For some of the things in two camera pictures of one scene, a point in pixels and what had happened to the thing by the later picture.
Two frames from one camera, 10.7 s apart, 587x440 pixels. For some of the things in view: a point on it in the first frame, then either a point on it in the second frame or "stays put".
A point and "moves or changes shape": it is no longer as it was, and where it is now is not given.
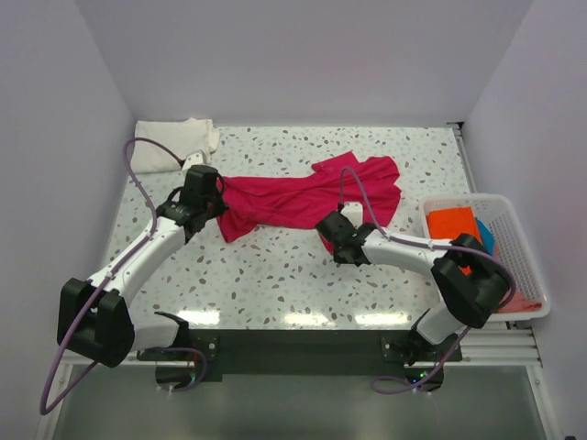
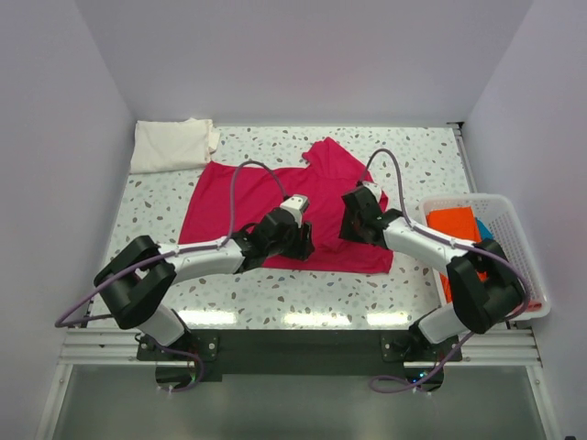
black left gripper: [221, 206] to [303, 246]
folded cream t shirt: [182, 136] stays put
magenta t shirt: [295, 201] moves or changes shape
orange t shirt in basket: [448, 224] stays put
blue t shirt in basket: [487, 236] stays put
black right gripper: [337, 258] to [345, 231]
